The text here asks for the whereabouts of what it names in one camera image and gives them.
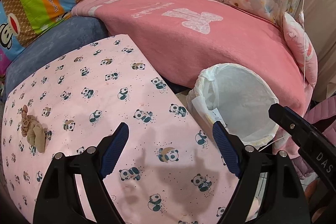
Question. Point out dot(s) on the beige curtain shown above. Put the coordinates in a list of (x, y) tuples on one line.
[(320, 20)]

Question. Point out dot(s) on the blue velvet cushion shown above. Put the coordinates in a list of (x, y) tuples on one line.
[(67, 36)]

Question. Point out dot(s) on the pink dotted scrunchie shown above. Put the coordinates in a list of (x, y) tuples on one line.
[(26, 121)]

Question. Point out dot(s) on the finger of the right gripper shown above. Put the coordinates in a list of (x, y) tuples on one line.
[(304, 134)]

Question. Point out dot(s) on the tan knotted stocking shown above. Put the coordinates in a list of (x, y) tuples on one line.
[(36, 134)]

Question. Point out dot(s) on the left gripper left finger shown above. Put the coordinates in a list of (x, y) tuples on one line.
[(58, 199)]

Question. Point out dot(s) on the pink panda print cloth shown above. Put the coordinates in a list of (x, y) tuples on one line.
[(169, 170)]

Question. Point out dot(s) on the pink white pillow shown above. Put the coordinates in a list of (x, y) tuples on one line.
[(301, 47)]

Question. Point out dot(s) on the pink puffer jacket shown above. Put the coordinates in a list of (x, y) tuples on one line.
[(312, 139)]

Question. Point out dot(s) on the white lined trash bin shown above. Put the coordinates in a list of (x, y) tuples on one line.
[(236, 96)]

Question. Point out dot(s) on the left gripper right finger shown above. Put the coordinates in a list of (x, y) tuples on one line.
[(283, 200)]

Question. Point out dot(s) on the pink blanket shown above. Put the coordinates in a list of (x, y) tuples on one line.
[(180, 38)]

